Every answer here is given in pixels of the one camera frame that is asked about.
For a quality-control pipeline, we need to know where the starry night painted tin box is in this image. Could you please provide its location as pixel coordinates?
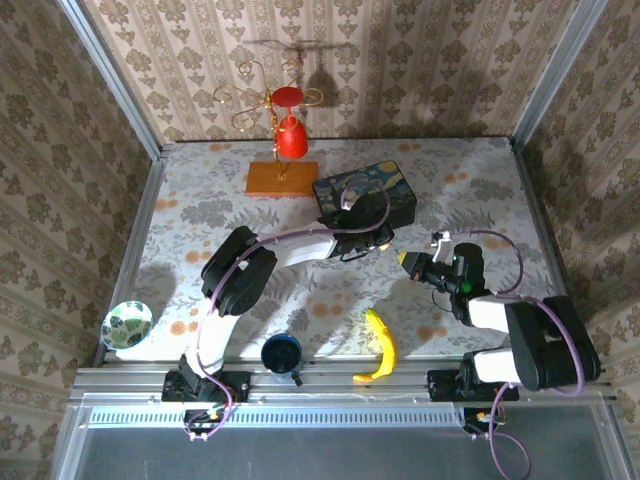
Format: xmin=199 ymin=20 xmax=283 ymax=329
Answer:
xmin=312 ymin=159 xmax=419 ymax=229

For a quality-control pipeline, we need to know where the yellow banana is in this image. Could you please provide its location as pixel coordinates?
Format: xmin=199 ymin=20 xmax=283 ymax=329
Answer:
xmin=352 ymin=308 xmax=397 ymax=385

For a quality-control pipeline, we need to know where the gold rack with wooden base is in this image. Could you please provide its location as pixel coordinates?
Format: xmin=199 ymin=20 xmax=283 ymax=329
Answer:
xmin=213 ymin=58 xmax=324 ymax=198

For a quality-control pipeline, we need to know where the red wine glass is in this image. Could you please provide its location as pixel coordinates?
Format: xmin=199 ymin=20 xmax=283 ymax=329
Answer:
xmin=271 ymin=86 xmax=310 ymax=161

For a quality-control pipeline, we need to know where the small connector board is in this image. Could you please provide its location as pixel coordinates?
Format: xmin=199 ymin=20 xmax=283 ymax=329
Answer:
xmin=462 ymin=407 xmax=507 ymax=441
xmin=182 ymin=407 xmax=235 ymax=442

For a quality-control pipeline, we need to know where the blue mug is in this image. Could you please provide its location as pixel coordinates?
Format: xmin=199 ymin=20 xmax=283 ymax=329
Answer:
xmin=260 ymin=333 xmax=305 ymax=387

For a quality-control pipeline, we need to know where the grey metal sheet panel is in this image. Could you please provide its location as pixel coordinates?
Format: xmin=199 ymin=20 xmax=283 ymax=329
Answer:
xmin=49 ymin=404 xmax=626 ymax=480

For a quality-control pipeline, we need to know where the leaf patterned bowl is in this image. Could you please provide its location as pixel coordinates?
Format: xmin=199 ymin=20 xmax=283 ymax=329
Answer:
xmin=101 ymin=299 xmax=155 ymax=350

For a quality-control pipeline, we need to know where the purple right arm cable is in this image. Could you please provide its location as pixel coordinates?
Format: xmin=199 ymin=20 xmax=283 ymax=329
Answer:
xmin=434 ymin=228 xmax=587 ymax=480

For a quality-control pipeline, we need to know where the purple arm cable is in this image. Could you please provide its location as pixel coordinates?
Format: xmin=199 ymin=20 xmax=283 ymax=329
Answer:
xmin=434 ymin=228 xmax=587 ymax=480
xmin=193 ymin=187 xmax=392 ymax=442

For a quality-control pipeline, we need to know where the aluminium table edge rail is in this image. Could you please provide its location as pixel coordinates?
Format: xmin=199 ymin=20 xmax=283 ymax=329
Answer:
xmin=93 ymin=147 xmax=170 ymax=369
xmin=509 ymin=137 xmax=571 ymax=311

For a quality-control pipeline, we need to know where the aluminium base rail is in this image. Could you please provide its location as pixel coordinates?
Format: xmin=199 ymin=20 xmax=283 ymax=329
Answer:
xmin=69 ymin=367 xmax=616 ymax=407

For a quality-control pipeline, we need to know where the slotted grey cable duct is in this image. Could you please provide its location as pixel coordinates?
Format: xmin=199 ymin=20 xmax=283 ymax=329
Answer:
xmin=87 ymin=405 xmax=464 ymax=427

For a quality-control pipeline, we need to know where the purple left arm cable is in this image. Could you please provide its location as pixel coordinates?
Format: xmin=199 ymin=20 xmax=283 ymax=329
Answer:
xmin=193 ymin=187 xmax=392 ymax=442

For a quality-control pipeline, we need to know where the aluminium frame post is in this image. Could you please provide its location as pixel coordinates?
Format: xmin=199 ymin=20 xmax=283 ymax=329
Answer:
xmin=509 ymin=0 xmax=610 ymax=147
xmin=56 ymin=0 xmax=165 ymax=160

